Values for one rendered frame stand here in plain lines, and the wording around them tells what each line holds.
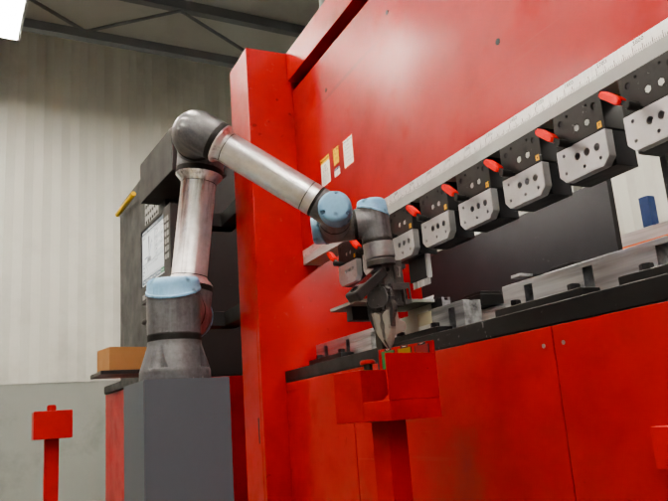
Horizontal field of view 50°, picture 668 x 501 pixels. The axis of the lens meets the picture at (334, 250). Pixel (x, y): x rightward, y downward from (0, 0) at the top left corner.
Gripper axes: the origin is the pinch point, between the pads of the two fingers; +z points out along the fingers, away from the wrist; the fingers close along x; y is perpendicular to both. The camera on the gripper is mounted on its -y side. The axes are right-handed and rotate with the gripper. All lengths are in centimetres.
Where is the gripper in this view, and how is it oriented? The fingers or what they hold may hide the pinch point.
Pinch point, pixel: (386, 343)
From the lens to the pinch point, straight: 171.4
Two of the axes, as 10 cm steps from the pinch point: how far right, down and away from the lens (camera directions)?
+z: 1.4, 9.7, -1.8
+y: 7.8, 0.0, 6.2
